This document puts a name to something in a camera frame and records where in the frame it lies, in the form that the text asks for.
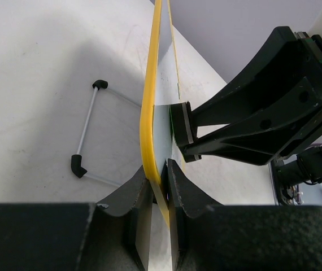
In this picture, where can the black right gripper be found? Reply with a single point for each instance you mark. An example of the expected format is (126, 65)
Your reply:
(288, 67)

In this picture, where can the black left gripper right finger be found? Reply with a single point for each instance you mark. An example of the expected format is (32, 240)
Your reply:
(206, 235)

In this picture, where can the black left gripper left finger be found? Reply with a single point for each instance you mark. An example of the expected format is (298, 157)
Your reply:
(111, 234)

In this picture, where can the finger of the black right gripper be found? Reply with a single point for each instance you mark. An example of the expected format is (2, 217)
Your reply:
(252, 140)

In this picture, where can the black felt whiteboard eraser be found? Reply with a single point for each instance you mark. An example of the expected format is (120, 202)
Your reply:
(184, 130)

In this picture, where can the yellow framed small whiteboard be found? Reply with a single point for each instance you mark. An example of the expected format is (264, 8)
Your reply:
(157, 142)

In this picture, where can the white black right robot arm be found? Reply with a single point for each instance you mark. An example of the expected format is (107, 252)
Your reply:
(304, 167)

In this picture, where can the wire whiteboard stand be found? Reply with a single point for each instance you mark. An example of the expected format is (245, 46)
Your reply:
(76, 159)

